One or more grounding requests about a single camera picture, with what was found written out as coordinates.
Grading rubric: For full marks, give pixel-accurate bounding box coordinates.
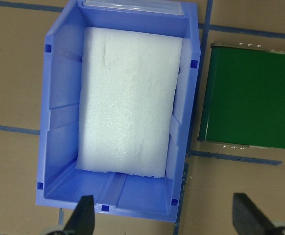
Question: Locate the white foam pad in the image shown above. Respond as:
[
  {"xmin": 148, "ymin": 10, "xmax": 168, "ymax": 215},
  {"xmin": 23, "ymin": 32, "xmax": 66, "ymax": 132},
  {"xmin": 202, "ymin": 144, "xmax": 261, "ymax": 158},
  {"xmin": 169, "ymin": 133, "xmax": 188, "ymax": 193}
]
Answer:
[{"xmin": 76, "ymin": 27, "xmax": 183, "ymax": 178}]

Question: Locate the green conveyor belt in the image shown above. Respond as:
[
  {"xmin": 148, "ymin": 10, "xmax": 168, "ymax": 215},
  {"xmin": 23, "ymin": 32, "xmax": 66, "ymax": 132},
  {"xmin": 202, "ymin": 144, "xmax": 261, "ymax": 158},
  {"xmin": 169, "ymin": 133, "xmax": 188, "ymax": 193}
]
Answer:
[{"xmin": 198, "ymin": 44, "xmax": 285, "ymax": 149}]

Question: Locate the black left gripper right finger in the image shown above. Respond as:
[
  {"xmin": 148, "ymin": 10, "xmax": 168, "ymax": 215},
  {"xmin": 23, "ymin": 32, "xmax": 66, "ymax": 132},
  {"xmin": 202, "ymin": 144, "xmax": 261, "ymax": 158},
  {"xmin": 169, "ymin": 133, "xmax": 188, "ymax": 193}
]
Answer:
[{"xmin": 232, "ymin": 193, "xmax": 276, "ymax": 235}]

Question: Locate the blue left plastic bin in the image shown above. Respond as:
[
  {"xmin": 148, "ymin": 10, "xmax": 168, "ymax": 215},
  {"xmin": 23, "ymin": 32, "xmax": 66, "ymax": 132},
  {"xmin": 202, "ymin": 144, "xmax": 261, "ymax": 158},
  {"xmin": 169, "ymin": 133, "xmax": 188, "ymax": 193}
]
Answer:
[{"xmin": 36, "ymin": 0, "xmax": 200, "ymax": 222}]

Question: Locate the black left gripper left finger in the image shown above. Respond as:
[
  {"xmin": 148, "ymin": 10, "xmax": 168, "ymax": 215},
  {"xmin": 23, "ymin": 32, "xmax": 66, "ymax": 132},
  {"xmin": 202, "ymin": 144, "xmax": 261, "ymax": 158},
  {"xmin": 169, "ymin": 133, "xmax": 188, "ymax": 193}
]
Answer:
[{"xmin": 63, "ymin": 195, "xmax": 95, "ymax": 235}]

